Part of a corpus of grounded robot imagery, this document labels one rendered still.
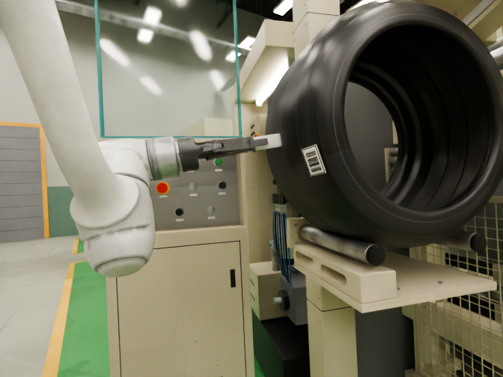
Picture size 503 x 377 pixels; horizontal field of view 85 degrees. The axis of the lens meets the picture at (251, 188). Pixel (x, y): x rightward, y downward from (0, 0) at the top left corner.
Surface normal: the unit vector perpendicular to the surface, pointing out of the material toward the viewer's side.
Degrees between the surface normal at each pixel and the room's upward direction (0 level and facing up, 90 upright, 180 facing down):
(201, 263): 90
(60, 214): 90
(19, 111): 90
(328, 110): 89
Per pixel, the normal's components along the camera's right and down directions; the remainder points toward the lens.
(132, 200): 0.61, -0.44
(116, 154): 0.19, -0.58
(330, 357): 0.24, -0.01
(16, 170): 0.51, -0.03
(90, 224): -0.06, 0.00
